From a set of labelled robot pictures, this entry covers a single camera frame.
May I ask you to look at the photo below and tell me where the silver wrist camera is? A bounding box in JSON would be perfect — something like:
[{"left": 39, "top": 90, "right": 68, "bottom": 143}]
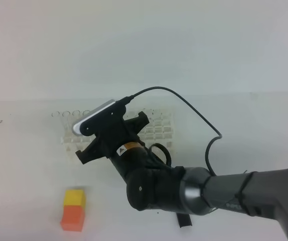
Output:
[{"left": 72, "top": 99, "right": 116, "bottom": 136}]

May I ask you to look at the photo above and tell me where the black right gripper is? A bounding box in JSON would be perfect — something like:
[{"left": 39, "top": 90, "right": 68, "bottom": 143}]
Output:
[{"left": 75, "top": 105, "right": 149, "bottom": 165}]

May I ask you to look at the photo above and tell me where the black scoop tool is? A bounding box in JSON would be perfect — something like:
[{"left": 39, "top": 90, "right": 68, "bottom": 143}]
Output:
[{"left": 176, "top": 213, "right": 192, "bottom": 228}]

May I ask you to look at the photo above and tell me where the orange block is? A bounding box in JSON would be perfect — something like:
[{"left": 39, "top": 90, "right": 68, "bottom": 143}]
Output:
[{"left": 60, "top": 205, "right": 85, "bottom": 232}]

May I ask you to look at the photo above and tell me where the clear glass test tube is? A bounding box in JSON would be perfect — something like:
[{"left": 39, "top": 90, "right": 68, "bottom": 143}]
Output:
[{"left": 83, "top": 110, "right": 91, "bottom": 115}]

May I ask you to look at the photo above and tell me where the yellow block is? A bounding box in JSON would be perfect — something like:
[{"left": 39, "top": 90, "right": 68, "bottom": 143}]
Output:
[{"left": 63, "top": 189, "right": 86, "bottom": 208}]

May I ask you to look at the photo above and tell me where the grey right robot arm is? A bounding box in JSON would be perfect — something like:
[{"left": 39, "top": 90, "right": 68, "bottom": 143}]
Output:
[{"left": 72, "top": 106, "right": 288, "bottom": 238}]

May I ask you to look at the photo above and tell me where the white test tube rack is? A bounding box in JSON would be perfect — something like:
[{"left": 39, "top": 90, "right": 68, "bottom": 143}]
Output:
[{"left": 52, "top": 108, "right": 174, "bottom": 164}]

